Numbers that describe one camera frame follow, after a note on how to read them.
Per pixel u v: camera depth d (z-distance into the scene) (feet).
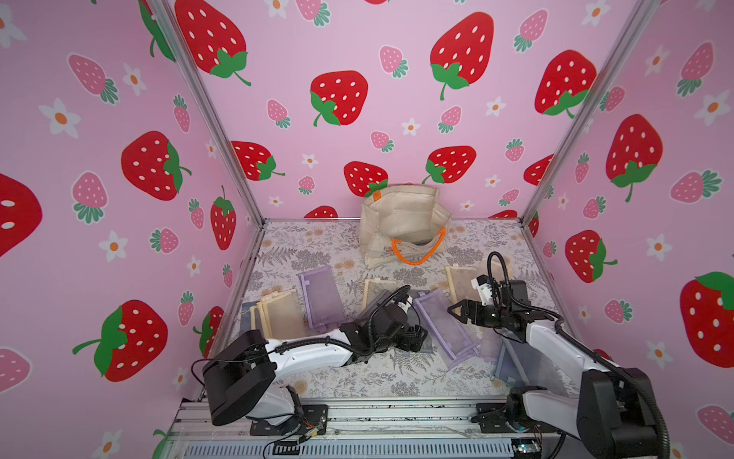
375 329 2.02
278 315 3.07
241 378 1.39
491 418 2.43
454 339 2.89
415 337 2.32
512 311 2.25
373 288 3.29
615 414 1.34
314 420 2.41
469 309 2.55
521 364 2.62
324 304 3.14
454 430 2.40
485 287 2.63
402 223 3.64
